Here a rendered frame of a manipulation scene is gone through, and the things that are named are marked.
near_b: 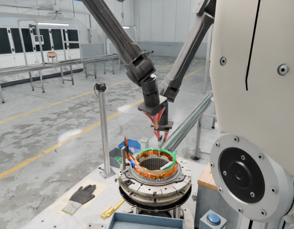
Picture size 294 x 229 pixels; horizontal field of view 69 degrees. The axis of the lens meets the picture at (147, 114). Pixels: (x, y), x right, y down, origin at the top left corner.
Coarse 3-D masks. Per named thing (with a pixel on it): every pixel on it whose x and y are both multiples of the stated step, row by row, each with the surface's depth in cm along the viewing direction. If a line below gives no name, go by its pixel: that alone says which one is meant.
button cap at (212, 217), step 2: (210, 214) 77; (212, 214) 77; (214, 214) 77; (208, 216) 76; (210, 216) 76; (212, 216) 76; (214, 216) 76; (216, 216) 76; (218, 216) 76; (208, 218) 76; (210, 218) 76; (212, 218) 75; (214, 218) 75; (216, 218) 75; (218, 218) 76; (210, 220) 75; (212, 220) 75; (214, 220) 75; (216, 220) 75; (218, 220) 75; (212, 222) 74; (214, 222) 74; (216, 222) 74; (218, 222) 75
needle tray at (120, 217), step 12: (120, 216) 76; (132, 216) 75; (144, 216) 74; (156, 216) 74; (108, 228) 69; (120, 228) 74; (132, 228) 74; (144, 228) 74; (156, 228) 74; (168, 228) 74; (180, 228) 74
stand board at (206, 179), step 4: (208, 164) 103; (208, 168) 100; (204, 172) 97; (208, 172) 97; (200, 176) 94; (204, 176) 94; (208, 176) 94; (200, 180) 92; (204, 180) 92; (208, 180) 92; (212, 180) 92; (200, 184) 92; (204, 184) 91; (208, 184) 90; (212, 184) 89; (212, 188) 90; (216, 188) 89
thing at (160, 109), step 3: (162, 105) 80; (159, 108) 77; (162, 108) 79; (153, 111) 75; (156, 111) 77; (159, 111) 81; (162, 111) 80; (153, 114) 76; (159, 114) 82; (159, 117) 83
